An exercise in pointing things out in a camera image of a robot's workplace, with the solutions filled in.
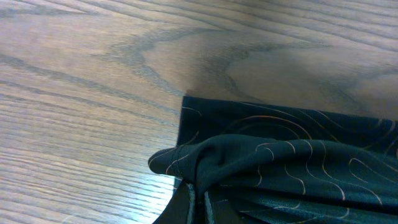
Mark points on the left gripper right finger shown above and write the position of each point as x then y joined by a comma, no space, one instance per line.
219,209

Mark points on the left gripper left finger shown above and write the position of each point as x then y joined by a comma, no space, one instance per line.
181,208

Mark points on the black orange-patterned jersey shirt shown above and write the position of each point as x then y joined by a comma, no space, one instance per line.
278,164

